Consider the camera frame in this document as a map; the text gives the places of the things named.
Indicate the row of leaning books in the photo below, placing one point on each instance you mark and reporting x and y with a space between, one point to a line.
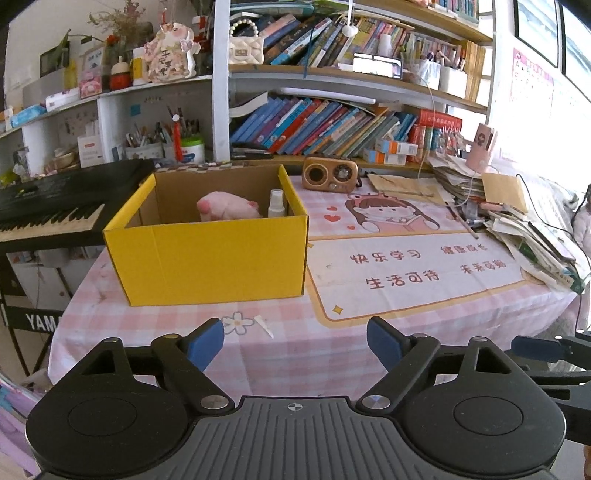
304 126

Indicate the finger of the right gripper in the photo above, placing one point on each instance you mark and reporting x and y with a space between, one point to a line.
571 349

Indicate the orange white box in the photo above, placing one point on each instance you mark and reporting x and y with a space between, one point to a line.
376 157
391 147

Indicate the kraft paper sheets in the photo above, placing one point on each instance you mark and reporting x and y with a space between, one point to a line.
425 189

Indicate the brown retro radio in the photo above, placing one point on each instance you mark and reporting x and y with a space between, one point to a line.
330 175

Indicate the pink white ornament sign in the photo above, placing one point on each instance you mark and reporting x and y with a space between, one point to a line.
169 55

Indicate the checkered wooden chess box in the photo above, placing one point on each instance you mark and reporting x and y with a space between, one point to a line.
201 168

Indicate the printed desk mat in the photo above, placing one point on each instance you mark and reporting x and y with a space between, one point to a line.
371 255

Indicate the pink checkered tablecloth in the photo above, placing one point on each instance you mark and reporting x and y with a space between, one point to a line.
289 346

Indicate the yellow cardboard box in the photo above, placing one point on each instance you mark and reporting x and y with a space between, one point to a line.
164 255

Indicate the brown paper envelope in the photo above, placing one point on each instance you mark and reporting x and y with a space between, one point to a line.
504 190

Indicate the orange white box upper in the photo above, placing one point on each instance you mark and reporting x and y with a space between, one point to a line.
391 147

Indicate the white pearl handbag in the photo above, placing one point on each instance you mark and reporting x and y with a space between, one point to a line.
245 50

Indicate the white bookshelf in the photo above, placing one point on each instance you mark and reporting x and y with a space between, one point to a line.
73 73

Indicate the smartphone on shelf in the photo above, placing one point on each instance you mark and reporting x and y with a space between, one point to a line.
377 65

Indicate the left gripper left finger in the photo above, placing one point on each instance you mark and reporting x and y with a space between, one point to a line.
183 362

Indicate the orange white box lower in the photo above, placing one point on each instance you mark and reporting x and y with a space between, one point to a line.
376 157

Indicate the white spray bottle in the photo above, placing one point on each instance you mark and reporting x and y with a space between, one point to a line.
277 207

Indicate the messy paper stack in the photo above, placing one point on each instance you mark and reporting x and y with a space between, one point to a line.
542 241

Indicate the pink plush pig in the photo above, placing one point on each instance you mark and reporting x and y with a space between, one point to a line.
220 206

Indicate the black yamaha keyboard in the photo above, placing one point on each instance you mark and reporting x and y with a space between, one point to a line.
68 209

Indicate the wooden pencil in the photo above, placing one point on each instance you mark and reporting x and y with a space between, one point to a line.
458 218

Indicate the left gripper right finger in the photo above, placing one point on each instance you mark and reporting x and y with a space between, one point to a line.
407 359

